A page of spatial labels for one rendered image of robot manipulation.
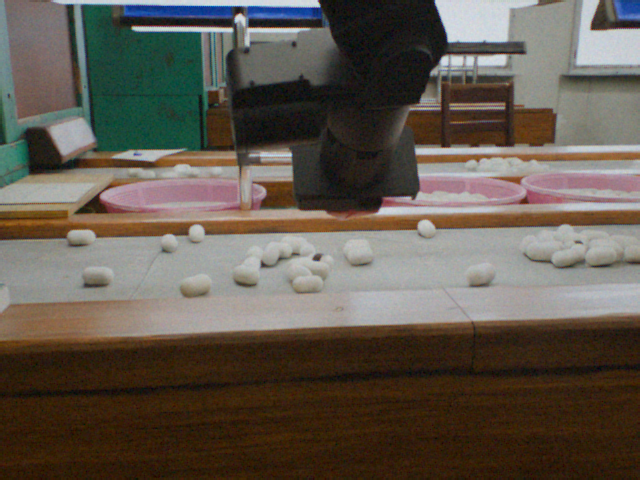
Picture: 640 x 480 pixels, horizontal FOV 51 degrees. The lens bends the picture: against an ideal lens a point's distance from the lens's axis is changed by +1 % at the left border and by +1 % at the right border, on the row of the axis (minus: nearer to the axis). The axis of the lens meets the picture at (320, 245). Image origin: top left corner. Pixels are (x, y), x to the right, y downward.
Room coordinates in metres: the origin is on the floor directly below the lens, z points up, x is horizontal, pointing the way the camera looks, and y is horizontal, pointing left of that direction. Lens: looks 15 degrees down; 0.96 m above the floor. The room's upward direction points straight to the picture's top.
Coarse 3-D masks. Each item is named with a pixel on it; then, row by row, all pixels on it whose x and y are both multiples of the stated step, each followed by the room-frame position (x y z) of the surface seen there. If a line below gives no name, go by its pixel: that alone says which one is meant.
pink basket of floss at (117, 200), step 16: (112, 192) 1.10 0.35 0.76; (128, 192) 1.14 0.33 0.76; (144, 192) 1.16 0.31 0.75; (176, 192) 1.19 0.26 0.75; (192, 192) 1.20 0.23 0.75; (208, 192) 1.20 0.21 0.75; (224, 192) 1.19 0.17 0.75; (256, 192) 1.13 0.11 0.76; (112, 208) 0.99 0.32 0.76; (128, 208) 0.96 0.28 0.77; (144, 208) 0.95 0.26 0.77; (160, 208) 0.95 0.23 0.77; (176, 208) 0.95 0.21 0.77; (192, 208) 0.95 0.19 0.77; (208, 208) 0.96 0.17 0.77; (224, 208) 0.97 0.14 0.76; (256, 208) 1.05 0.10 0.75
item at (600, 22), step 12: (600, 0) 1.45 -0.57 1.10; (612, 0) 1.43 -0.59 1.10; (624, 0) 1.44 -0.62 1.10; (636, 0) 1.44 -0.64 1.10; (600, 12) 1.44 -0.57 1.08; (612, 12) 1.41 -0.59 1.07; (624, 12) 1.42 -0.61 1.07; (636, 12) 1.42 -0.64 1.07; (600, 24) 1.44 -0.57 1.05; (612, 24) 1.40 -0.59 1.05; (624, 24) 1.41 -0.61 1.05; (636, 24) 1.41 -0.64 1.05
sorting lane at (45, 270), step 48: (48, 240) 0.87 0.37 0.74; (96, 240) 0.87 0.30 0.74; (144, 240) 0.87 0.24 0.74; (240, 240) 0.87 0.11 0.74; (336, 240) 0.87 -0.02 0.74; (384, 240) 0.87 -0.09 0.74; (432, 240) 0.87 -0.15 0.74; (480, 240) 0.87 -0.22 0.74; (48, 288) 0.67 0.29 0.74; (96, 288) 0.67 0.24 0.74; (144, 288) 0.67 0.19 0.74; (240, 288) 0.67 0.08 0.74; (288, 288) 0.67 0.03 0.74; (336, 288) 0.67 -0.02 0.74; (384, 288) 0.67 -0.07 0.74; (432, 288) 0.67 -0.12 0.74
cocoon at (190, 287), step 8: (184, 280) 0.64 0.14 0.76; (192, 280) 0.64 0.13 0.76; (200, 280) 0.64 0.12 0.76; (208, 280) 0.65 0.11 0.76; (184, 288) 0.63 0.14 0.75; (192, 288) 0.63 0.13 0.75; (200, 288) 0.64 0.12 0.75; (208, 288) 0.65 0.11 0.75; (184, 296) 0.63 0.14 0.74; (192, 296) 0.63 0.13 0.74
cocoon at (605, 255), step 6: (588, 252) 0.75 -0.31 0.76; (594, 252) 0.74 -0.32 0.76; (600, 252) 0.74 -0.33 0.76; (606, 252) 0.75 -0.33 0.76; (612, 252) 0.75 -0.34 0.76; (588, 258) 0.75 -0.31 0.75; (594, 258) 0.74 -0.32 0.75; (600, 258) 0.74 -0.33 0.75; (606, 258) 0.74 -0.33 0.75; (612, 258) 0.75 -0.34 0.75; (594, 264) 0.74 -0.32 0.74; (600, 264) 0.75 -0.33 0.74; (606, 264) 0.75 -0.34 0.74
